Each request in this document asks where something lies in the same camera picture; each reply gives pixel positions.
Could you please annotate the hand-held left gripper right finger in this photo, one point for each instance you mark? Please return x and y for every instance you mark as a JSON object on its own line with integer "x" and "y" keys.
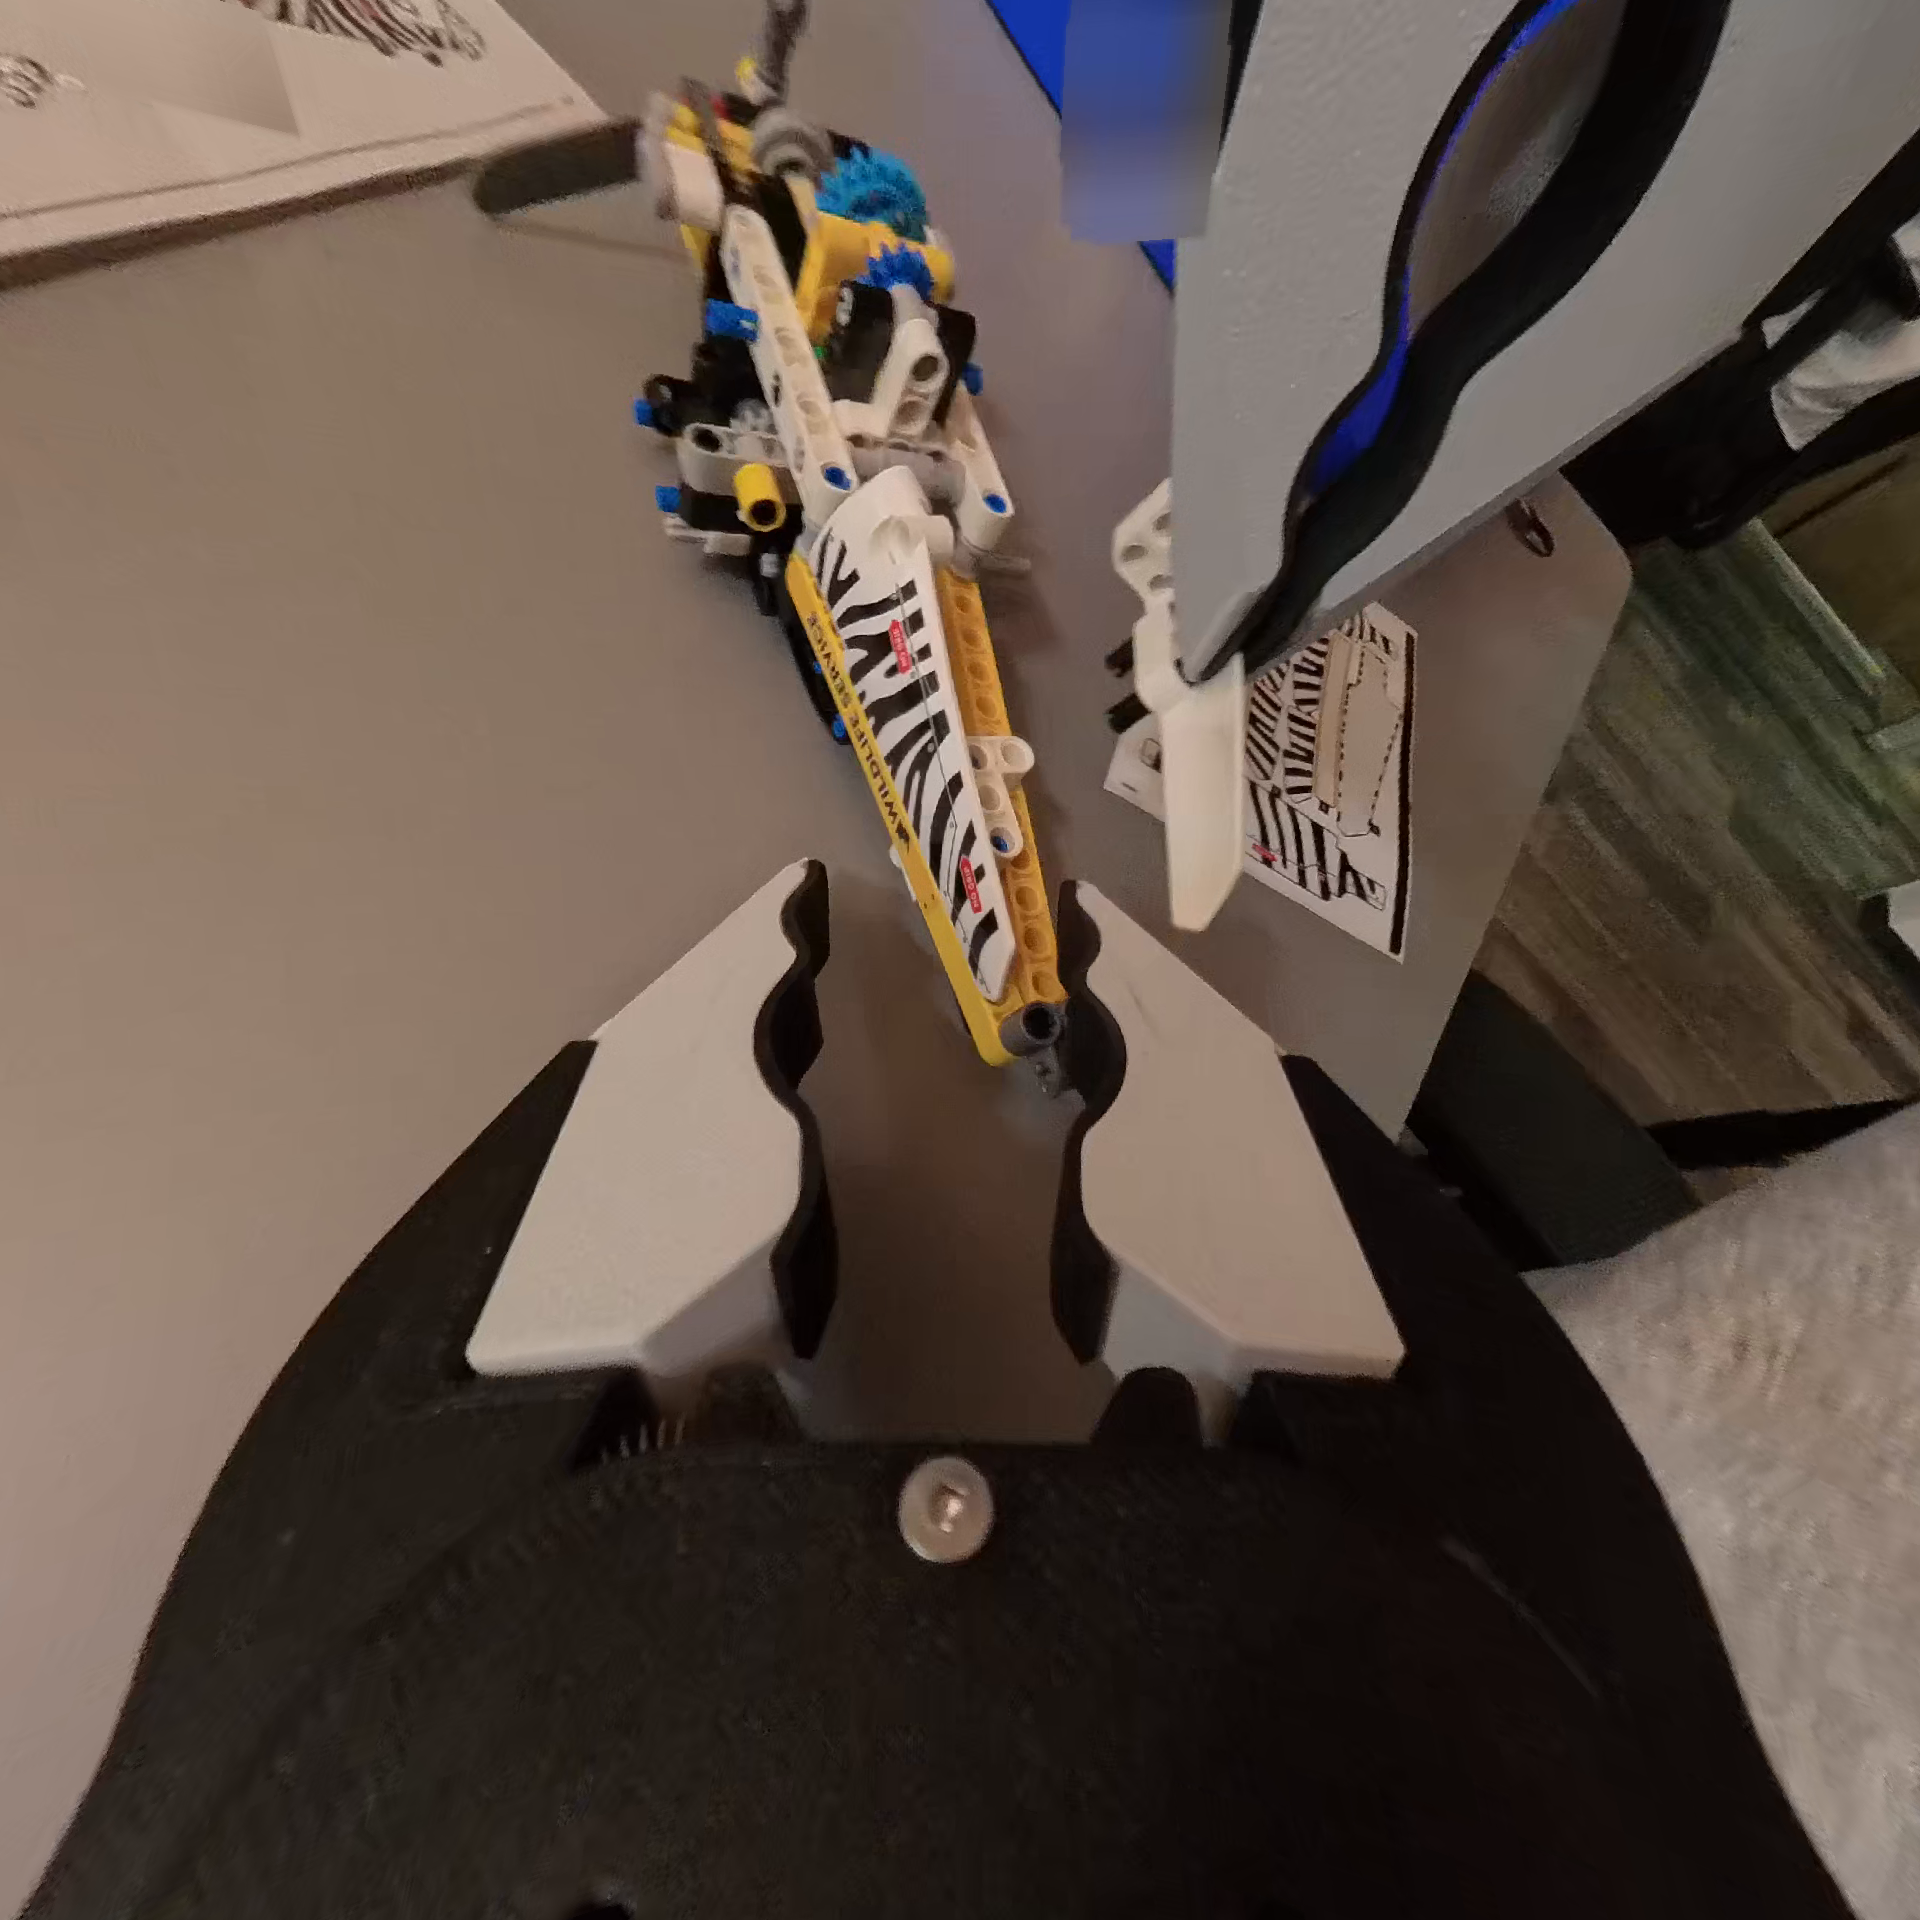
{"x": 1230, "y": 1201}

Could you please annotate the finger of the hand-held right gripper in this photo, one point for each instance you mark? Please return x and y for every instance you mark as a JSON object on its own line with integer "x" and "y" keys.
{"x": 1769, "y": 165}
{"x": 1291, "y": 225}

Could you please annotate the lego instruction booklet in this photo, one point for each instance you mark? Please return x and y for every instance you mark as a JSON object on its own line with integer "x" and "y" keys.
{"x": 224, "y": 137}

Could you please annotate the blue plastic bin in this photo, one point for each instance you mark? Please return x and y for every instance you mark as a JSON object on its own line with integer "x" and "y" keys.
{"x": 1036, "y": 38}

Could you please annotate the zebra striped sticker sheet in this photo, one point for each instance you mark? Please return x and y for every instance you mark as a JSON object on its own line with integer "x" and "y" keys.
{"x": 1350, "y": 780}

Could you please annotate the person's grey fleece clothing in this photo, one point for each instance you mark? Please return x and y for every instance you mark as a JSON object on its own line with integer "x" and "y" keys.
{"x": 1769, "y": 1500}

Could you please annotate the white curved lego panel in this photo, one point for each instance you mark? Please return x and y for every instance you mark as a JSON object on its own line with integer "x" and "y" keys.
{"x": 1208, "y": 810}

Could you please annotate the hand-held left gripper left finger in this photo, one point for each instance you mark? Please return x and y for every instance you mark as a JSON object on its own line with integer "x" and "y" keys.
{"x": 646, "y": 1172}

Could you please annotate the yellow white lego helicopter model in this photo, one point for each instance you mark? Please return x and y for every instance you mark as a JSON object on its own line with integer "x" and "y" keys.
{"x": 902, "y": 675}

